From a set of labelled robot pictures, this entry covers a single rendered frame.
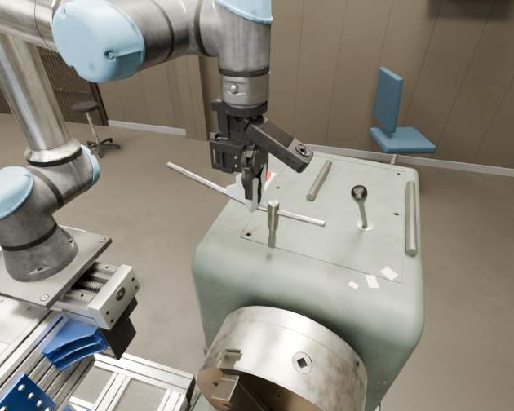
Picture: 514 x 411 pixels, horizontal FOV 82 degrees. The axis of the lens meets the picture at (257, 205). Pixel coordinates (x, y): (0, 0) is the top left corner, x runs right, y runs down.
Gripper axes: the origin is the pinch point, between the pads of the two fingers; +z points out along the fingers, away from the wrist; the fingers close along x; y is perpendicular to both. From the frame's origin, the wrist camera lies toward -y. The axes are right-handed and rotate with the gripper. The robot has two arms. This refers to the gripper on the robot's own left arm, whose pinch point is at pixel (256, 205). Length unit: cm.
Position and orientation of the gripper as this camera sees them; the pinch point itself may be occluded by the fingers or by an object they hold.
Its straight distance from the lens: 58.0
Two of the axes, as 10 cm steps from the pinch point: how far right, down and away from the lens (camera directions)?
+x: -3.8, 5.6, -7.3
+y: -9.3, -2.3, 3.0
